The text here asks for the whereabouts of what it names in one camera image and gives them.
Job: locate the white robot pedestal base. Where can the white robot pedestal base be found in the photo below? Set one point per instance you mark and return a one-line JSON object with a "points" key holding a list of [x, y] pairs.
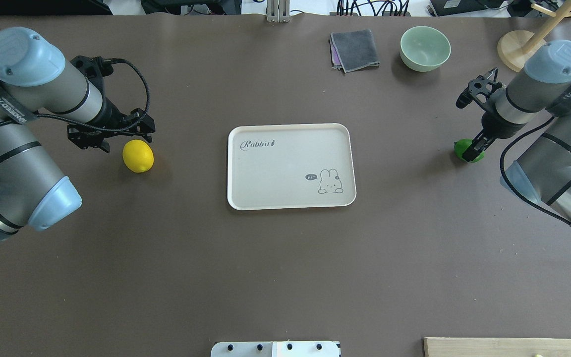
{"points": [[314, 348]]}

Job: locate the cream rabbit print tray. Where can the cream rabbit print tray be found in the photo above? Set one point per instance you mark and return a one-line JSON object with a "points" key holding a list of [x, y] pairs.
{"points": [[290, 166]]}

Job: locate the purple cloth under grey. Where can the purple cloth under grey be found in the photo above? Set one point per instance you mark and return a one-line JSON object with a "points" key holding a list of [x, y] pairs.
{"points": [[336, 63]]}

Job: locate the mint green bowl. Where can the mint green bowl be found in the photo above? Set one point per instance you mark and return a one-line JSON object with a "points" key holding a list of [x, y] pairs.
{"points": [[424, 49]]}

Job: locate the wooden mug tree stand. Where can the wooden mug tree stand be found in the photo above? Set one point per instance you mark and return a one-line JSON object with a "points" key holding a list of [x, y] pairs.
{"points": [[517, 46]]}

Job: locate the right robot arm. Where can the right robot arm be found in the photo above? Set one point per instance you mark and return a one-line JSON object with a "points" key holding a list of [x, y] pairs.
{"points": [[541, 176]]}

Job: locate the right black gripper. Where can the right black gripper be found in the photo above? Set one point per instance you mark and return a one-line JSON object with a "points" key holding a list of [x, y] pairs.
{"points": [[495, 128]]}

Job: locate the wooden cutting board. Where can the wooden cutting board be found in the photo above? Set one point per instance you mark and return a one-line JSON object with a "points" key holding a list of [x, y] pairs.
{"points": [[496, 347]]}

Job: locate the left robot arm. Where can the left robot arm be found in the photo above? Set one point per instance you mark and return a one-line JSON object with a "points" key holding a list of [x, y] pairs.
{"points": [[37, 81]]}

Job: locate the yellow lemon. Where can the yellow lemon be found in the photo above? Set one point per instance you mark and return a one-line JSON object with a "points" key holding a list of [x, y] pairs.
{"points": [[138, 156]]}

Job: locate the aluminium camera post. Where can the aluminium camera post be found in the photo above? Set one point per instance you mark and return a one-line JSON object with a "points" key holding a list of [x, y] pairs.
{"points": [[278, 11]]}

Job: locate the grey folded cloth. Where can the grey folded cloth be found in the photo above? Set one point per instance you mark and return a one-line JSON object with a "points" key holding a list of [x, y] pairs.
{"points": [[356, 49]]}

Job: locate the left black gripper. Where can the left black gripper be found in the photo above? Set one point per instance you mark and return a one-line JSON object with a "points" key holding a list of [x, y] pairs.
{"points": [[112, 113]]}

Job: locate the green lime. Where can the green lime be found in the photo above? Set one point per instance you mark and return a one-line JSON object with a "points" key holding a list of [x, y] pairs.
{"points": [[464, 149]]}

